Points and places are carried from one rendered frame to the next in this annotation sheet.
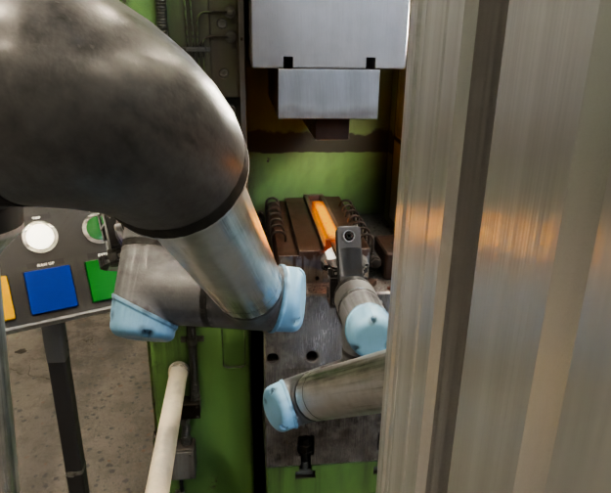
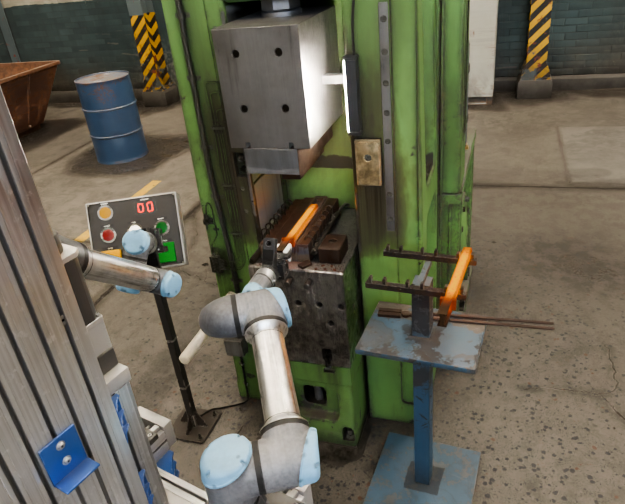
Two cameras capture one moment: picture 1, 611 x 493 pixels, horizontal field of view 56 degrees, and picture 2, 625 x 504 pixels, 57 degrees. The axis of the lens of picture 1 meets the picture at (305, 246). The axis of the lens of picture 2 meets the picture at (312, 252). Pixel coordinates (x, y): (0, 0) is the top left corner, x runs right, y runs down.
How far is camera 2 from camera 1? 1.27 m
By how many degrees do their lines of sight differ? 26
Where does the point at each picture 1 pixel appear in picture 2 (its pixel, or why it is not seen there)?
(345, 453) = (305, 357)
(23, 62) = not seen: hidden behind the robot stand
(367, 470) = (319, 369)
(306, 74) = (258, 151)
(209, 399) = not seen: hidden behind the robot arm
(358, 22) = (280, 124)
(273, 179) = (301, 183)
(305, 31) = (254, 130)
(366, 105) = (292, 167)
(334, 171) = (339, 180)
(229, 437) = not seen: hidden behind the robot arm
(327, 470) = (297, 365)
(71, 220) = (149, 223)
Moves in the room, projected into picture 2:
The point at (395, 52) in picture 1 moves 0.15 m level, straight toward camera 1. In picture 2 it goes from (303, 140) to (278, 155)
